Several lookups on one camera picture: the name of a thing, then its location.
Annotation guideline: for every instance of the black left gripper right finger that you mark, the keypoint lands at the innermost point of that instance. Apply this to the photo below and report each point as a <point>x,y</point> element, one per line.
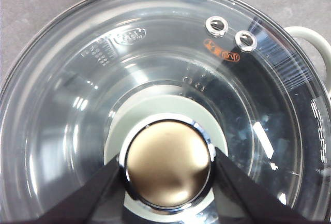
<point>263,207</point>

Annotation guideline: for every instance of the glass pot lid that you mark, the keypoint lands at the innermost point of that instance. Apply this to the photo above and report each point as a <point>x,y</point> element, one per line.
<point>161,85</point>

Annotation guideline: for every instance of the green electric steamer pot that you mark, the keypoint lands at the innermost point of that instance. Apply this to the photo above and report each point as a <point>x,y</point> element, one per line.
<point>323,46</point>

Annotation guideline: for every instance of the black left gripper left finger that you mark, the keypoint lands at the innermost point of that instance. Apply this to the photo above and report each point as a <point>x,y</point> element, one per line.
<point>101,200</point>

